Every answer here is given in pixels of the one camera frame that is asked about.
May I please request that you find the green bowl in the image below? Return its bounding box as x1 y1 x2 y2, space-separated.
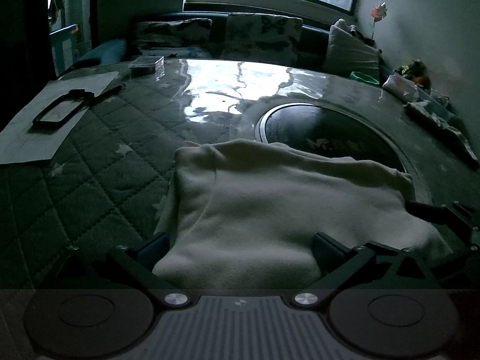
350 71 379 85

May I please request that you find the white crumpled bag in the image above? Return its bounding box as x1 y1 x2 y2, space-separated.
382 74 419 102

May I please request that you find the white paper sheet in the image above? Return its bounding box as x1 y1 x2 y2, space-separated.
0 71 119 165

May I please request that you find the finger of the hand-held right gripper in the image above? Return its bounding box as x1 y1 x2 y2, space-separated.
407 200 480 253

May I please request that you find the round black hotplate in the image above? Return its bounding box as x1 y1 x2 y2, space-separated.
255 103 419 203

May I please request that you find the white garment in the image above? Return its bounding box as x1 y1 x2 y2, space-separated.
152 139 454 292

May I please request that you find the crumpled printed rag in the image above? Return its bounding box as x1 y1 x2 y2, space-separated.
403 99 472 166

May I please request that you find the colourful pinwheel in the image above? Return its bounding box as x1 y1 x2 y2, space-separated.
369 2 389 42

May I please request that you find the stuffed toy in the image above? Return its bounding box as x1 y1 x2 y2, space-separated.
394 59 432 85

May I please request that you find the butterfly print cushion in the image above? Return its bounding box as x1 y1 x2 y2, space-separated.
131 18 213 59
221 12 304 67

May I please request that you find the dark teal sofa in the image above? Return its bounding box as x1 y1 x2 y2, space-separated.
75 11 394 84

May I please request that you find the black rectangular frame with handle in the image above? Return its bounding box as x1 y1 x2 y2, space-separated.
32 83 127 127

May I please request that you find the clear plastic box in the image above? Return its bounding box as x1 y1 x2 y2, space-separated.
128 55 166 75

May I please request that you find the grey pillow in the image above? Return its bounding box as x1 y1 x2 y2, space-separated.
324 19 381 83

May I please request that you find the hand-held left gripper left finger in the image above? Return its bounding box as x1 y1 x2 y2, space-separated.
49 232 192 307

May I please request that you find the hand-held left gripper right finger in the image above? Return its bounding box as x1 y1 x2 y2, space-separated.
292 232 449 310

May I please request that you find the blue cabinet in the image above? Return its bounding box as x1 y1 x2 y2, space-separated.
49 24 80 77

